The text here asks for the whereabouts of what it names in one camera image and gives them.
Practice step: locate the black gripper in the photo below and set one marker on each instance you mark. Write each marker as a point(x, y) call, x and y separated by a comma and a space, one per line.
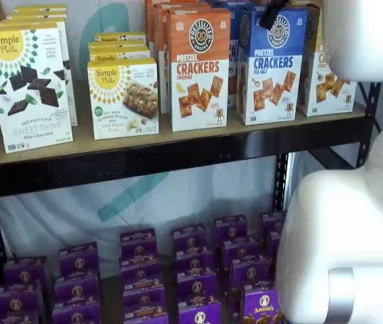
point(280, 3)

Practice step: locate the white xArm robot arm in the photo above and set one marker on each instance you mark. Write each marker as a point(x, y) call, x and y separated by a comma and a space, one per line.
point(346, 236)

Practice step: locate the blue sea salt crackers box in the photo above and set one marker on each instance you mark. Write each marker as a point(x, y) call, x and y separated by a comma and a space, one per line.
point(231, 2)
point(233, 50)
point(272, 87)

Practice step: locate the orange cheddar pretzel crackers box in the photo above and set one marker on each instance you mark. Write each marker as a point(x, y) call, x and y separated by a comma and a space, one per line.
point(161, 33)
point(149, 20)
point(199, 71)

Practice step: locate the yellow honey mustard crackers box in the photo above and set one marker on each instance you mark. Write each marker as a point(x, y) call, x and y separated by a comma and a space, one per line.
point(326, 94)

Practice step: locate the almond flour bars box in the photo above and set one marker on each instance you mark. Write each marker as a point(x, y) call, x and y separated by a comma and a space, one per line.
point(117, 44)
point(123, 98)
point(120, 53)
point(120, 36)

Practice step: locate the wooden shelf board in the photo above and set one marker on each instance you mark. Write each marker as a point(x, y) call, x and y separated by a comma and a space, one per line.
point(117, 143)

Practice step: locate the purple Annie's snack box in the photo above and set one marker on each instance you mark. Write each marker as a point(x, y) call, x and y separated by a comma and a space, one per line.
point(189, 238)
point(25, 270)
point(12, 319)
point(144, 290)
point(138, 244)
point(274, 243)
point(250, 273)
point(76, 314)
point(78, 260)
point(273, 222)
point(262, 307)
point(76, 289)
point(194, 261)
point(138, 268)
point(145, 314)
point(231, 229)
point(17, 298)
point(199, 312)
point(240, 253)
point(196, 285)

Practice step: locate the white banner teal logo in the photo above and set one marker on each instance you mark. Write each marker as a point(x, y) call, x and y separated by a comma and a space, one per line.
point(76, 209)

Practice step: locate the black metal shelf frame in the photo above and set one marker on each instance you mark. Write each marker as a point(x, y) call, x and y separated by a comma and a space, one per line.
point(177, 158)

